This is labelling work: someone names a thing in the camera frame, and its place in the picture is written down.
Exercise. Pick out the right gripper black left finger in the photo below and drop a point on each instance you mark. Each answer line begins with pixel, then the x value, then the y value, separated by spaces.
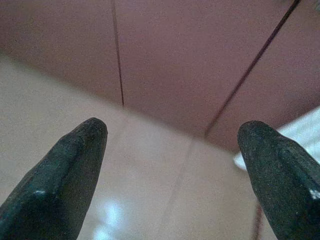
pixel 55 195

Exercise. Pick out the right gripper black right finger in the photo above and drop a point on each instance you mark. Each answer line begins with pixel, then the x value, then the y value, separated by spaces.
pixel 282 190

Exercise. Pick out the maroon cabinet door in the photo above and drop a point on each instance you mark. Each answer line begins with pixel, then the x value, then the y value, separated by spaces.
pixel 187 62
pixel 62 37
pixel 287 75

